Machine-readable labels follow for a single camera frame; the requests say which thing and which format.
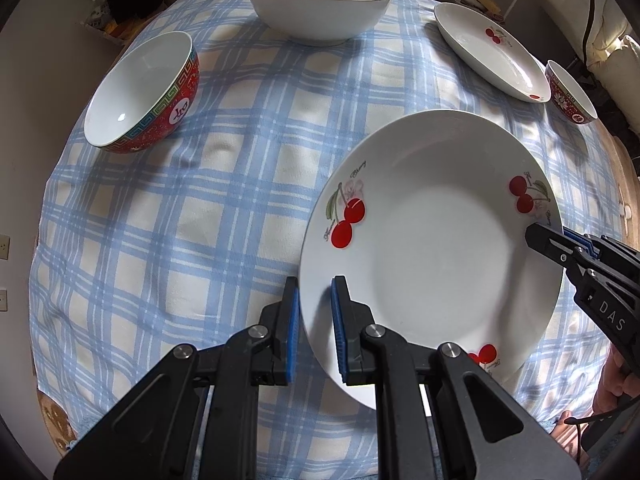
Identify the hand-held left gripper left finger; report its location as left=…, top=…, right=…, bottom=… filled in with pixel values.
left=52, top=276, right=301, bottom=480

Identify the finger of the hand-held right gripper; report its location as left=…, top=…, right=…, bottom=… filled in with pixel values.
left=525, top=222, right=594, bottom=287
left=562, top=229, right=640, bottom=282

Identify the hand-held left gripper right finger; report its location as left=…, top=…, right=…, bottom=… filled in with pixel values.
left=331, top=275, right=583, bottom=480

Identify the large cherry print plate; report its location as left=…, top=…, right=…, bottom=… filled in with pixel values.
left=298, top=109, right=565, bottom=411

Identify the small red patterned bowl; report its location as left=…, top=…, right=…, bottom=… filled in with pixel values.
left=545, top=59, right=598, bottom=125

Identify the small cherry print plate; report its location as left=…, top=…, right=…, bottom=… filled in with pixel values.
left=433, top=2, right=552, bottom=104

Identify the large red patterned bowl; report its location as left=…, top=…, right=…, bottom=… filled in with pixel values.
left=83, top=31, right=201, bottom=155

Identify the plain white bowl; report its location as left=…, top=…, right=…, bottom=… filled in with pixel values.
left=247, top=0, right=393, bottom=47

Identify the person's right hand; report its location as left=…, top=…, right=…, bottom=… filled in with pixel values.
left=592, top=347, right=640, bottom=413

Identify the blue plaid tablecloth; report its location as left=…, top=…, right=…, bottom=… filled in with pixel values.
left=30, top=0, right=626, bottom=480

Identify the white cushion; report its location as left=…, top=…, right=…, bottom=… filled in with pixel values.
left=587, top=35, right=640, bottom=131

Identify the white sofa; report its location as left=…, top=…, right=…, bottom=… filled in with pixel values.
left=530, top=0, right=640, bottom=136

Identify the patterned floor mat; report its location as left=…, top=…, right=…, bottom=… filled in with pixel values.
left=37, top=390, right=81, bottom=456

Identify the floral porcelain item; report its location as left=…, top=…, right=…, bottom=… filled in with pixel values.
left=82, top=4, right=111, bottom=31

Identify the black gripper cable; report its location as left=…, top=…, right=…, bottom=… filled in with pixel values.
left=567, top=407, right=631, bottom=466

